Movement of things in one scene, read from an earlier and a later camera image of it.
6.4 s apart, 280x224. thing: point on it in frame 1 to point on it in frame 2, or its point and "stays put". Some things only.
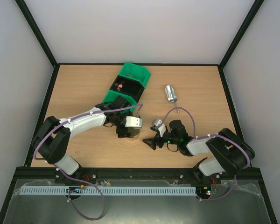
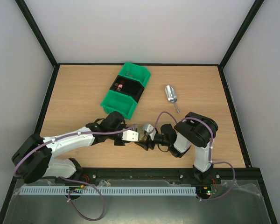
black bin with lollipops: (130, 87) stays put
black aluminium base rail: (40, 174) stays put
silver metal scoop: (171, 94) stays put
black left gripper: (123, 133) to (117, 143)
